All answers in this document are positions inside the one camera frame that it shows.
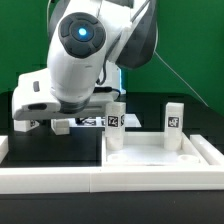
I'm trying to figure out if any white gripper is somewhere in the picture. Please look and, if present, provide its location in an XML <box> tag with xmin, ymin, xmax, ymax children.
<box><xmin>12</xmin><ymin>68</ymin><xmax>120</xmax><ymax>121</ymax></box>

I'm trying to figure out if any white U-shaped fence wall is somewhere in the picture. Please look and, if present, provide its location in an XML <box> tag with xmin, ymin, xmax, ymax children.
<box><xmin>0</xmin><ymin>136</ymin><xmax>224</xmax><ymax>194</ymax></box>

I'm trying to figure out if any white square tabletop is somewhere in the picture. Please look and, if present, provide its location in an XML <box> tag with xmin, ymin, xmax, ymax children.
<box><xmin>101</xmin><ymin>132</ymin><xmax>209</xmax><ymax>166</ymax></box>

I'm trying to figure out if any white sheet with fiducial markers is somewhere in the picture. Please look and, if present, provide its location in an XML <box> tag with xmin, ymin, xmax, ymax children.
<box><xmin>69</xmin><ymin>114</ymin><xmax>141</xmax><ymax>128</ymax></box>

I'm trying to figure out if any grey cable on backdrop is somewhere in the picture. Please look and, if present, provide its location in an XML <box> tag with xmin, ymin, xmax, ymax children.
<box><xmin>46</xmin><ymin>0</ymin><xmax>56</xmax><ymax>21</ymax></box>

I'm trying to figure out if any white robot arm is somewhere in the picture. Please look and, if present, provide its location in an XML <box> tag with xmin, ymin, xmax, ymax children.
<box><xmin>12</xmin><ymin>0</ymin><xmax>158</xmax><ymax>121</ymax></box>

